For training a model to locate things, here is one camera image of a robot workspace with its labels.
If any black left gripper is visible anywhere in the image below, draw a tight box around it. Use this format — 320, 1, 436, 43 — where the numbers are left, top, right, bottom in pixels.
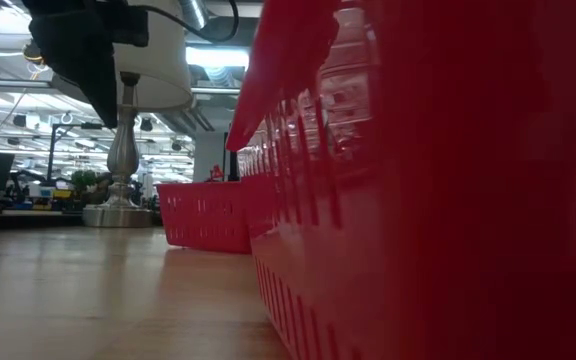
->
21, 0, 150, 130

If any red slotted plastic basket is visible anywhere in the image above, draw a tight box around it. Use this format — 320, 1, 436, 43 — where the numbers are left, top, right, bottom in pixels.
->
224, 0, 576, 360
156, 180, 254, 255

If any table lamp with white shade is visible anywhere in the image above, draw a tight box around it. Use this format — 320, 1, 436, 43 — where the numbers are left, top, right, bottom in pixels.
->
51, 0, 194, 229

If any green potted plant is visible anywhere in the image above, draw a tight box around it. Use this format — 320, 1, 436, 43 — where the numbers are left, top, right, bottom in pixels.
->
69, 169, 100, 195

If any round silver ventilation pipe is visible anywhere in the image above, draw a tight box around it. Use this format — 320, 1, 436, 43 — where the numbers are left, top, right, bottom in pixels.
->
177, 0, 210, 32

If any yellow hanging cable reel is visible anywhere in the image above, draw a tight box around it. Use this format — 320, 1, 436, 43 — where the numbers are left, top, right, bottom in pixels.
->
21, 39, 45, 65

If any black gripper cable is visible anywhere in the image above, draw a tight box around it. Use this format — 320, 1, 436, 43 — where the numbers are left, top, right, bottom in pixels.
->
137, 0, 241, 44

